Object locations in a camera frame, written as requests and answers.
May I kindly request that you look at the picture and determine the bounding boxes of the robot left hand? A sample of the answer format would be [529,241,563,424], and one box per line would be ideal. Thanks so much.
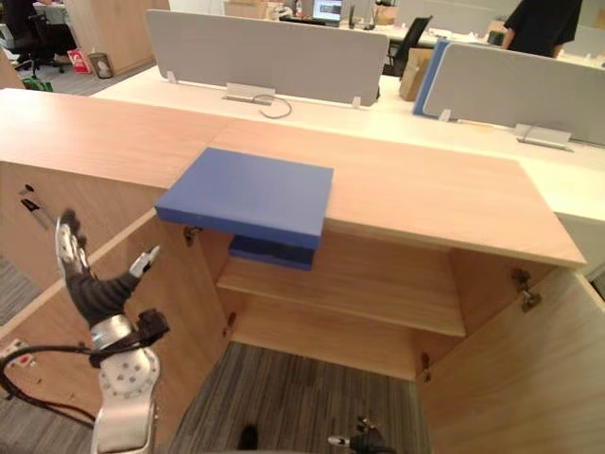
[52,209,162,328]

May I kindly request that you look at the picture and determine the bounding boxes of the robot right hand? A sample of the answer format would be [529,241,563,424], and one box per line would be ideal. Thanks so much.
[327,415,394,454]

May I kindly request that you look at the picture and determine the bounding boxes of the wooden cabinet door with sticker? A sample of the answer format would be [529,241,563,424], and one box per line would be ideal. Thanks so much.
[0,207,228,454]

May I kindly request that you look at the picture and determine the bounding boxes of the wooden cabinet shelf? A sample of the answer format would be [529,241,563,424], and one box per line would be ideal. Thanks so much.
[216,257,468,339]

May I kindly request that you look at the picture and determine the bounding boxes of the plain wooden cabinet door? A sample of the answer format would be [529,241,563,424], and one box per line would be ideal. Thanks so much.
[414,264,605,454]

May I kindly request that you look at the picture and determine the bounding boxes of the small blue folder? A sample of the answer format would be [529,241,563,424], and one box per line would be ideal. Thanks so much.
[228,235,316,272]

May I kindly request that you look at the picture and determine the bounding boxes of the large blue folder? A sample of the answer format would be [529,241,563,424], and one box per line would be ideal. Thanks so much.
[153,147,336,250]

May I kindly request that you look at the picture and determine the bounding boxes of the open wooden office cabinet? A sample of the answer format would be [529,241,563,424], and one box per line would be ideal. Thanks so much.
[155,117,589,383]

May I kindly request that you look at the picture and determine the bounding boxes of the black office chair with wheels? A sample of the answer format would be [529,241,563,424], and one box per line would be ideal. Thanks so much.
[8,12,67,76]

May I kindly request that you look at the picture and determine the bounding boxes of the white office desk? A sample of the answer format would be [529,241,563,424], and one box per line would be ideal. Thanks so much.
[89,63,605,231]

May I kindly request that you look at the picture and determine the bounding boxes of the white red sticker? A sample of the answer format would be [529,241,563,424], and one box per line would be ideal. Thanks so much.
[0,337,40,369]

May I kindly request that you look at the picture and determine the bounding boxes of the grey waste bin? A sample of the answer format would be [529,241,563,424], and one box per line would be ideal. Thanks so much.
[87,51,115,80]

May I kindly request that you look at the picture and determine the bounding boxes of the red white bag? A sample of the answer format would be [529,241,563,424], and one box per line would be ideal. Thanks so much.
[66,47,93,76]

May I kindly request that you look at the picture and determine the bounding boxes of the tall wooden cupboard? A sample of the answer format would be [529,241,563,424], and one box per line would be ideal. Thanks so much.
[62,0,172,78]

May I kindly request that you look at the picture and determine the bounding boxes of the seated person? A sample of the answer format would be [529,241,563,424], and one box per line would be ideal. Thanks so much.
[0,0,79,65]

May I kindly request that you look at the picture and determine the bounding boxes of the wide grey desk divider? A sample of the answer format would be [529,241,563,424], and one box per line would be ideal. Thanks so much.
[145,9,391,108]

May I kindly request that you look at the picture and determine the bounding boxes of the brown cardboard box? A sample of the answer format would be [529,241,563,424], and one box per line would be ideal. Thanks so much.
[398,46,434,102]

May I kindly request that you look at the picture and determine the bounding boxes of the computer monitor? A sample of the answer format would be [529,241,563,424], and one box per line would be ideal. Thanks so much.
[311,0,344,26]

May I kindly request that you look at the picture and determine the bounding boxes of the grey divider beside blue board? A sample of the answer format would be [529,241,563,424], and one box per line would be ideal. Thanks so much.
[421,42,605,146]

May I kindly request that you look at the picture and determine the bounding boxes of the standing person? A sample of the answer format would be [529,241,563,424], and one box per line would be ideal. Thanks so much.
[501,0,584,60]

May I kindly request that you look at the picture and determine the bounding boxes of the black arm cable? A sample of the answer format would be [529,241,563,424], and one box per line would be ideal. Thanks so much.
[0,343,103,429]

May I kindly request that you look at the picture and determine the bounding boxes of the silver black cabinet handle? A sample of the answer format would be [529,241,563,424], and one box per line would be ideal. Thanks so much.
[18,184,54,229]

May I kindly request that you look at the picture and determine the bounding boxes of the silver desk cable hatch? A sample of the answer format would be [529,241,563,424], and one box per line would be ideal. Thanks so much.
[513,123,575,153]
[221,81,277,106]

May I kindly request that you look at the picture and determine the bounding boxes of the grey loose cable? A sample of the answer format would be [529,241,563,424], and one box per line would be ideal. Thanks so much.
[256,94,294,120]

